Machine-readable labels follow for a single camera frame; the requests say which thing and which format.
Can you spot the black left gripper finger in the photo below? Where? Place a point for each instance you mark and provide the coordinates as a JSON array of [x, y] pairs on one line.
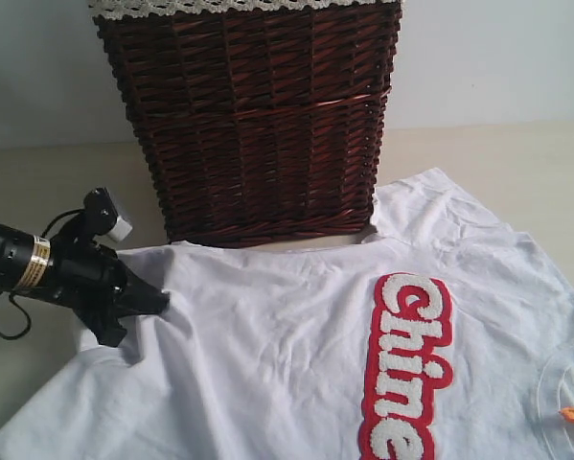
[[137, 297]]

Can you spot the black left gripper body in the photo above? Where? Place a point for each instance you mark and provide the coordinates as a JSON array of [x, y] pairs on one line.
[[83, 277]]

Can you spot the white t-shirt with red lettering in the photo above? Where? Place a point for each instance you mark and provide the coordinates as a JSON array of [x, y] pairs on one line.
[[445, 334]]

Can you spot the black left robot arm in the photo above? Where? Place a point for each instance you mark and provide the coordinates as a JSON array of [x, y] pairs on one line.
[[24, 259]]

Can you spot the dark brown wicker basket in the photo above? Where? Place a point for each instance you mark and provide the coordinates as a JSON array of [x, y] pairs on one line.
[[257, 126]]

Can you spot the grey fabric liner lace trim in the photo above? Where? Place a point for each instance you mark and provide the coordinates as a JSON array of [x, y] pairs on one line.
[[120, 9]]

